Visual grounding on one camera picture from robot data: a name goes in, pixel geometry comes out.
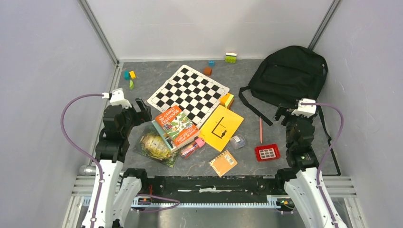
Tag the orange treehouse book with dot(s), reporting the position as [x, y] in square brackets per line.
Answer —
[177, 126]

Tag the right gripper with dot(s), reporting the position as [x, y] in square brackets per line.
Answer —
[284, 111]

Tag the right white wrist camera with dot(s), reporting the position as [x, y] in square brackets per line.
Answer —
[305, 107]

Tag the red calculator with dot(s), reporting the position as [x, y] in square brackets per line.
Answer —
[267, 152]

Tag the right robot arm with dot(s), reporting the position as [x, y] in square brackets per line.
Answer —
[303, 179]

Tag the orange brown cube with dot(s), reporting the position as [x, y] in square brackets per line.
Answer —
[207, 71]

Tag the black backpack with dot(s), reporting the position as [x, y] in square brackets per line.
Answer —
[286, 76]

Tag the black white chessboard mat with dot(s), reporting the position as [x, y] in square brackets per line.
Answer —
[194, 93]

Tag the green half-round block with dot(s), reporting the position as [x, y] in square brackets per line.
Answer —
[131, 85]

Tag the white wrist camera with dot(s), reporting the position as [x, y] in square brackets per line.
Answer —
[305, 107]
[116, 97]

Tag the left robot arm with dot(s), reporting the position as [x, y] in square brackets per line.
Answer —
[113, 193]

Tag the clear plastic box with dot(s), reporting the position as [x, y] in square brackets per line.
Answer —
[237, 141]

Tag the yellow notebook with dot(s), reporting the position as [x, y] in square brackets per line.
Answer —
[220, 127]

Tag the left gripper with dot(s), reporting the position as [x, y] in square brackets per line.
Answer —
[141, 116]

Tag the teal paperback book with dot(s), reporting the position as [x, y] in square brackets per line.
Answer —
[166, 139]

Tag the green white lego brick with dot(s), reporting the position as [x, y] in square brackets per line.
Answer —
[230, 57]

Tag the teal wooden block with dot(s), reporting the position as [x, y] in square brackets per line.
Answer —
[126, 75]

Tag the pink pencil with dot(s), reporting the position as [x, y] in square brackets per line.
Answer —
[260, 130]

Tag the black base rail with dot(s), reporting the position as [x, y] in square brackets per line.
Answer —
[211, 192]

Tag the orange spiral notepad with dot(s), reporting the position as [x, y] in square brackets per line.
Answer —
[223, 163]

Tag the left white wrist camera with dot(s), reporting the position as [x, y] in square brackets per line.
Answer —
[116, 97]

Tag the orange green sticky notes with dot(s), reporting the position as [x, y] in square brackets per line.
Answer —
[227, 100]

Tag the yellow wooden block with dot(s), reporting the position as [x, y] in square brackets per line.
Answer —
[132, 74]

